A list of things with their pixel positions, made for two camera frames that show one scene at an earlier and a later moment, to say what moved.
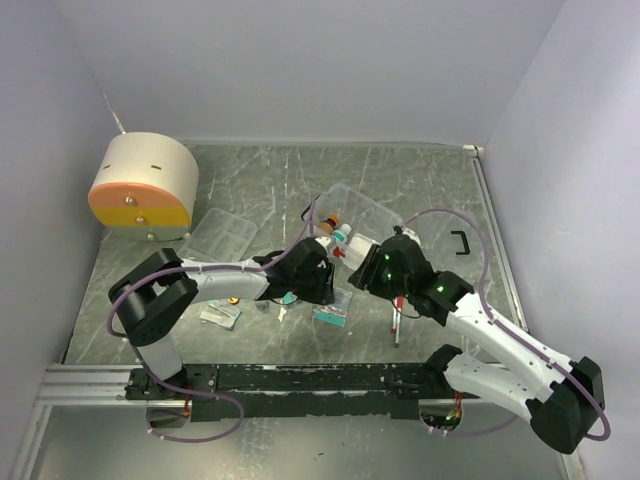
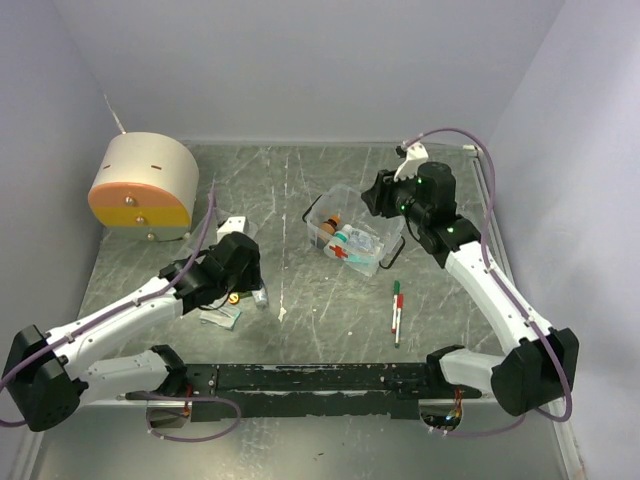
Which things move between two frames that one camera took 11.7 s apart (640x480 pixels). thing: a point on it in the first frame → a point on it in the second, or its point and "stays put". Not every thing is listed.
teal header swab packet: [335, 313] → [364, 247]
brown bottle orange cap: [329, 224] stays put
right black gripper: [366, 277] → [378, 198]
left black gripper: [324, 293] → [252, 275]
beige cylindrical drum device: [146, 187] stays put
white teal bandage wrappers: [223, 313] stays put
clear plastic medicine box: [349, 224] stays put
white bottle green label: [342, 232] stays put
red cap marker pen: [400, 306] stays put
